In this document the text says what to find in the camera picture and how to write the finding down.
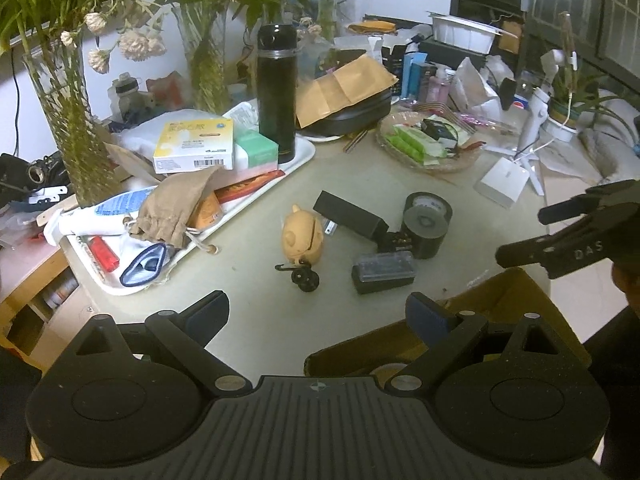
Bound white small box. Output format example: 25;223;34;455
472;157;530;209

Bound yellow bear toy keychain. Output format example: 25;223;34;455
275;203;326;294

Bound black round connector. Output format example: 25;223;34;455
375;230;414;257

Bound green pink tissue pack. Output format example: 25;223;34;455
232;130;280;172

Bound clear plastic lid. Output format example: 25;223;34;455
356;253;417;281

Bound clear bottle black cap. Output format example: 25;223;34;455
109;74;146;123

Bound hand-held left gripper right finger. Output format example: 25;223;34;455
385;291;576;394

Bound green snack packet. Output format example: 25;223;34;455
400;127;432;159
391;132;420;163

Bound black tape roll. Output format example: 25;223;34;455
402;191;454;260

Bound dried white flowers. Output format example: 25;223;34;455
60;10;168;75

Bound pink bottle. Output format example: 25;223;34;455
427;67;455;104

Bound yellow white carton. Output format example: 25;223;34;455
152;119;235;175

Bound red plastic lighter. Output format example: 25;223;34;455
87;236;121;270

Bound white blue tube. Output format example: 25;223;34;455
44;186;161;247

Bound yellow paper packet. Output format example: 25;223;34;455
348;19;401;36

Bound blue box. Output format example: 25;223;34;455
400;54;436;100

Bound glass dish with green packets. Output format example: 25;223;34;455
376;112;485;174

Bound white charging cable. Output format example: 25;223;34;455
515;52;579;161

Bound white food container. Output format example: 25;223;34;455
431;14;501;54

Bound white handheld gimbal tripod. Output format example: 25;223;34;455
482;50;578;196

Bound wide glass vase with bamboo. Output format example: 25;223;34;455
150;0;311;114

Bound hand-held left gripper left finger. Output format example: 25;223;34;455
75;290;253;397

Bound white plastic tray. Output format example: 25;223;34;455
60;102;317;297

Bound slim bamboo plant vase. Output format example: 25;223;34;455
300;0;376;43

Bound wooden chopsticks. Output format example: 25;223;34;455
342;129;371;154

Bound wooden side table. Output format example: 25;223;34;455
0;240;81;361

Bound blue rimmed pouch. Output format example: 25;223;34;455
119;242;168;287

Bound black thermos bottle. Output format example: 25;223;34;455
256;24;299;165

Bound black power adapter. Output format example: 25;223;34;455
312;190;389;242

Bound black small pouch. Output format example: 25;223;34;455
420;117;459;149

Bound potted green plant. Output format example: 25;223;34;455
544;12;636;144

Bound red flat box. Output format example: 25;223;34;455
217;170;286;204

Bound white plastic bag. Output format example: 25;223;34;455
450;57;518;123

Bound burlap drawstring pouch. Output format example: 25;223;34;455
129;165;221;257

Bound tall glass vase with bamboo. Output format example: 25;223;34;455
0;0;171;209

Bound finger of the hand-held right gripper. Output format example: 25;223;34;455
495;214;617;281
538;182;610;226

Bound brown cardboard box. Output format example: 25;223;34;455
304;267;593;392

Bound black small case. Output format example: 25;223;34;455
351;252;418;297

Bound orange packet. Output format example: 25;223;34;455
192;194;224;231

